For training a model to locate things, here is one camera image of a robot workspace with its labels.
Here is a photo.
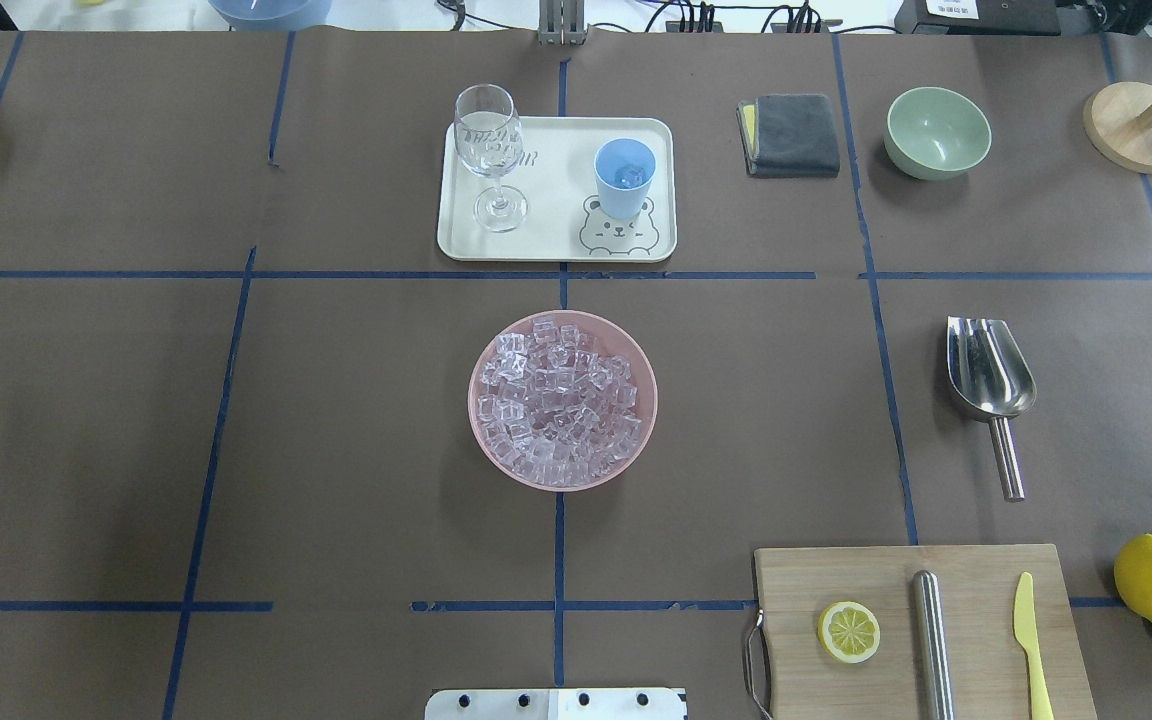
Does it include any yellow plastic knife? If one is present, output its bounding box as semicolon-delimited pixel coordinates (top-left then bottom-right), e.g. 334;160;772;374
1011;571;1055;720

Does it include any wooden cup stand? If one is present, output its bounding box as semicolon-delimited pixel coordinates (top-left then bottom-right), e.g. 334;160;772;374
1083;81;1152;174

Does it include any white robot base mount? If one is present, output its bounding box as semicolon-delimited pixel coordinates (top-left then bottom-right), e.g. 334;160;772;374
424;687;689;719

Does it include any stainless steel ice scoop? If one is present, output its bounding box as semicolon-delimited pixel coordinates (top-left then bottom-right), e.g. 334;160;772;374
946;316;1037;502

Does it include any pink bowl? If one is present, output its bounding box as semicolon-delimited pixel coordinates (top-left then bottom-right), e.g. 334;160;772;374
467;310;659;493

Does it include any green bowl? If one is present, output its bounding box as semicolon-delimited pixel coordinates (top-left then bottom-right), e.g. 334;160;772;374
882;88;993;181

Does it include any wooden cutting board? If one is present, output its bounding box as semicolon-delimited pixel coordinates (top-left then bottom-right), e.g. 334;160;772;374
755;544;1097;719

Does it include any blue plastic cup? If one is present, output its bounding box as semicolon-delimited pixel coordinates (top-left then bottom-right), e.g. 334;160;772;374
594;138;657;220

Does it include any ice cube in cup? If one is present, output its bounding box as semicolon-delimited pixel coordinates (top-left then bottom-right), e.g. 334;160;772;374
611;164;650;190

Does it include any grey yellow folded cloth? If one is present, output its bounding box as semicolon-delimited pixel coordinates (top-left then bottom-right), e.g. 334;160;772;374
737;94;841;179

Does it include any clear wine glass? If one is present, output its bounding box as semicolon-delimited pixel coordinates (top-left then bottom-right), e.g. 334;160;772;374
452;83;526;233

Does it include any steel muddler black cap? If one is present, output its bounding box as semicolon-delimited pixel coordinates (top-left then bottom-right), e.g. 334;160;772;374
911;570;956;719

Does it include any cream bear tray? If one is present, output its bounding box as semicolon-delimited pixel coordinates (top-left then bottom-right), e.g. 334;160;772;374
435;118;679;263

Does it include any lemon half slice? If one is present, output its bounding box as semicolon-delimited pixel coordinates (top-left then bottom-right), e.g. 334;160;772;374
814;601;882;664

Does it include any blue bowl on side table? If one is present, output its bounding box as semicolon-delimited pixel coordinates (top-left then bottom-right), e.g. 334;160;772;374
207;0;333;32

